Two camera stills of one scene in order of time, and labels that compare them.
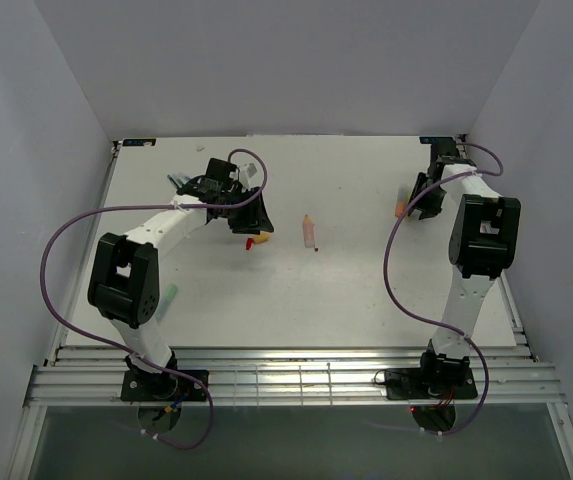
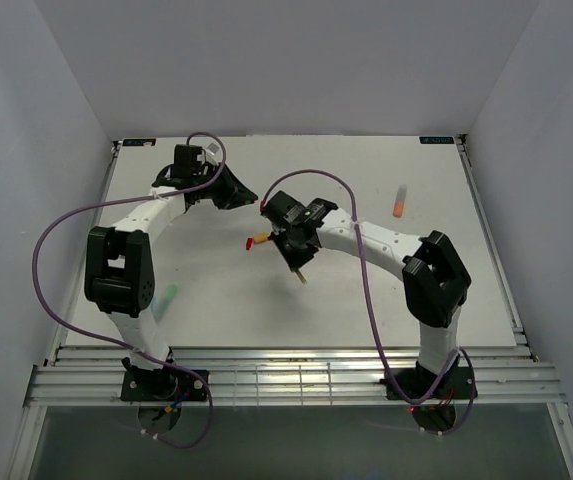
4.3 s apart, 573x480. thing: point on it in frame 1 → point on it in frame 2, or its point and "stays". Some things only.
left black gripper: x=255 y=218 → x=235 y=192
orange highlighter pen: x=403 y=196 stays
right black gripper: x=421 y=202 → x=295 y=260
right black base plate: x=434 y=383 stays
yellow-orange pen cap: x=264 y=236 stays
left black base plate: x=162 y=387 stays
